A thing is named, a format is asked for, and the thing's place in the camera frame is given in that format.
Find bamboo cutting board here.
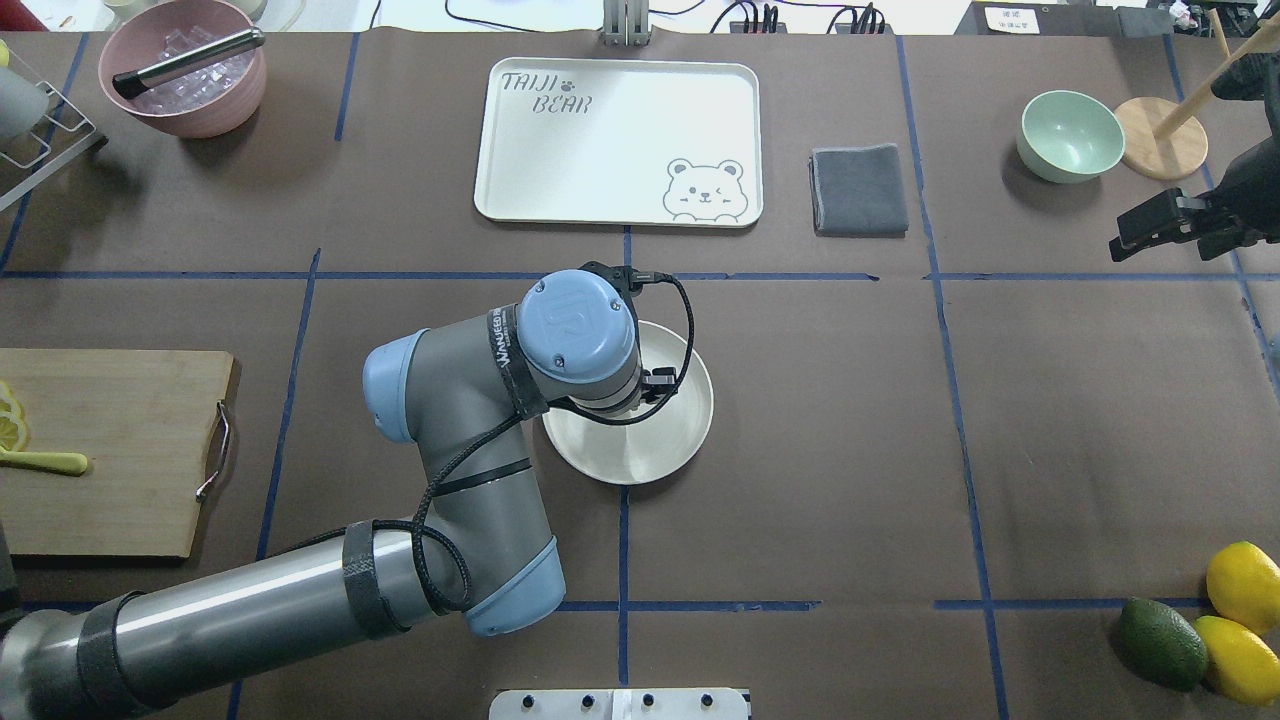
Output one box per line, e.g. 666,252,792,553
1,348,234,559

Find black power strip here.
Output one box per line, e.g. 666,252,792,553
710,1,892,35

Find black box with label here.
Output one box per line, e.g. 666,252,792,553
954,1,1175,38

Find metal black-handled tongs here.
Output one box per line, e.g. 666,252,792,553
110,26,266,100

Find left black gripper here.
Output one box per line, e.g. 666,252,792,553
575,368,678,416

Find yellow lemon front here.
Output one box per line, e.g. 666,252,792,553
1192,615,1279,707

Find lemon slice middle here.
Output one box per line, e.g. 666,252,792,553
0,380,24,418

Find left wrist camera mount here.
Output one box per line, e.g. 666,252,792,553
579,261,673,302

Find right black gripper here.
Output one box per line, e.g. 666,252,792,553
1108,179,1279,263

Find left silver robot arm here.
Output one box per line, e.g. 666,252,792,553
3,263,685,719

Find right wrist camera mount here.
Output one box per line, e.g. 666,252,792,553
1211,53,1277,101

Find white bear tray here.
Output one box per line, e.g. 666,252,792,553
474,56,764,228

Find grey cup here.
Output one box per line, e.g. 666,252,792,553
0,67,50,142

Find grey folded cloth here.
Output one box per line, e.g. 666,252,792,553
810,143,909,238

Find mint green bowl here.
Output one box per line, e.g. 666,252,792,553
1015,90,1126,184

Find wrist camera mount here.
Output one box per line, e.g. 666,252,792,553
1211,53,1277,101
579,261,673,302

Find lemon slice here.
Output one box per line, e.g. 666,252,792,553
0,411,29,452
0,380,24,418

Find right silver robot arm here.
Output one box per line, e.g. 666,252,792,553
1108,138,1279,263

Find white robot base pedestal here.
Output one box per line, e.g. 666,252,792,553
488,687,753,719

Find green avocado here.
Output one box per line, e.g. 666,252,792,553
1108,597,1210,693

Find pink bowl with ice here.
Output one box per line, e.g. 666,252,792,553
99,1,266,138

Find aluminium frame post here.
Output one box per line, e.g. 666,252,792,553
600,0,652,47

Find wooden mug tree stand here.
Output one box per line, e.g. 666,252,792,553
1114,17,1279,181

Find wire cup rack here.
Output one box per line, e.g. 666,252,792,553
1,74,108,210

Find yellow lemon near avocado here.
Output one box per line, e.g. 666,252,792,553
1204,541,1279,635

